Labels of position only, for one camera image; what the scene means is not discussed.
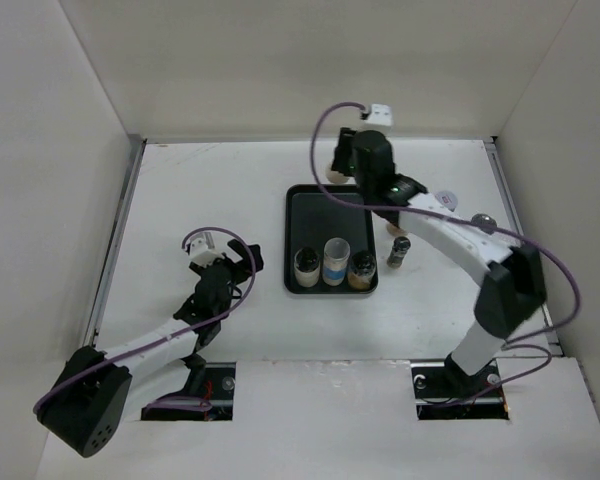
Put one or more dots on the small black pepper bottle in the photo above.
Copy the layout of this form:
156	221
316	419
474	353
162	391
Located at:
400	247

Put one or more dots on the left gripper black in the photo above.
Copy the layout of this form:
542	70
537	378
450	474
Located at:
242	272

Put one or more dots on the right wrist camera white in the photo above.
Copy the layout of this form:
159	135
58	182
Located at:
377	117

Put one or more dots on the yellow cap spice bottle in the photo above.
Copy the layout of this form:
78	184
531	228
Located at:
338	173

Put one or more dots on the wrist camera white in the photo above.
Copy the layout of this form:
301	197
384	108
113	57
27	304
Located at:
201	249
377	117

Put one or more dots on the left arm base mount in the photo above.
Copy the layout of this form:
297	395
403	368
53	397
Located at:
207	395

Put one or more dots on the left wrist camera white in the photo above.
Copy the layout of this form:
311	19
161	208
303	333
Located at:
201	249

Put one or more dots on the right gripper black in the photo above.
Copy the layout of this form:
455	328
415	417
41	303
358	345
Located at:
344	151

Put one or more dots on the black rectangular tray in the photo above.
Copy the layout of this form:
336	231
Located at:
311	219

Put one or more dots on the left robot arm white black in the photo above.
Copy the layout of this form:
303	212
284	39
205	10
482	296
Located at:
97	389

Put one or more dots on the tall blue label spice jar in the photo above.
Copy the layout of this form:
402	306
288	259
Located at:
336	255

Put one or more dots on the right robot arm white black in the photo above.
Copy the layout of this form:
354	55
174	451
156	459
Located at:
510	278

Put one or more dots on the white powder bottle black cap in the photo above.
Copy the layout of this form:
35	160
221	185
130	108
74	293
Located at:
306	267

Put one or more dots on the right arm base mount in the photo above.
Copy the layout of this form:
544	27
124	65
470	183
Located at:
438	399

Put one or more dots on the brown spice bottle black cap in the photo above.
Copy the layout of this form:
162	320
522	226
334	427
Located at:
361	270

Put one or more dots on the pink cap spice bottle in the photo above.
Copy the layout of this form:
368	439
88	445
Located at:
394	231

